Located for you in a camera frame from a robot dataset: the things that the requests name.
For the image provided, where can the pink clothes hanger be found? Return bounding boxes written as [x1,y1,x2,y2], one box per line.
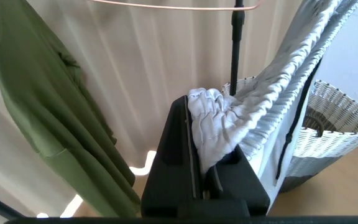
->
[88,0,263,12]

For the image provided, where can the green printed T-shirt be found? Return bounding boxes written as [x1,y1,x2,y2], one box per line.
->
[0,0,141,218]

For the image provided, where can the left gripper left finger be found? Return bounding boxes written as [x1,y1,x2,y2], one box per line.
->
[140,95,203,218]

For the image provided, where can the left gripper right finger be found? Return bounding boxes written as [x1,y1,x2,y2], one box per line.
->
[203,146,270,217]

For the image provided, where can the black clothes rack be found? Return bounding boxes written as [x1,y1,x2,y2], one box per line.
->
[0,0,246,220]

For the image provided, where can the pale grey shorts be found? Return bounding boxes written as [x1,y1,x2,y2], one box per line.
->
[187,0,358,215]

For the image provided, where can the beige curtain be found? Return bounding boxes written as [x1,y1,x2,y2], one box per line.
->
[0,0,304,218]

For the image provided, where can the white laundry basket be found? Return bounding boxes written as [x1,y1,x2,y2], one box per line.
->
[221,76,358,193]

